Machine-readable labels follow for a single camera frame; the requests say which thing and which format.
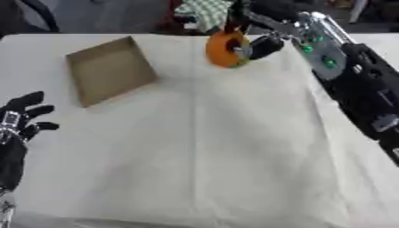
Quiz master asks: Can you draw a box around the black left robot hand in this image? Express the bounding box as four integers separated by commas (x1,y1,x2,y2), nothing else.
0,91,61,192

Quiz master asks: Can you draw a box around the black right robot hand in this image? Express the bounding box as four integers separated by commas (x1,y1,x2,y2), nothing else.
223,0,287,61

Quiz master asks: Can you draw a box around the orange round toy fruit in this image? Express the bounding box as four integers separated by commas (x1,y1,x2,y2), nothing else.
204,29,253,69

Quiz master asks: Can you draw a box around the tan cardboard box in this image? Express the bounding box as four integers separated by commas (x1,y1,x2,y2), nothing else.
65,36,159,109

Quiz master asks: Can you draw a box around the green white checked cloth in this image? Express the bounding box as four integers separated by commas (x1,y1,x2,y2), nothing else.
173,0,236,33

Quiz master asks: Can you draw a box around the black chair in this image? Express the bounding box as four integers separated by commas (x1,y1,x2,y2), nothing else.
0,0,61,36

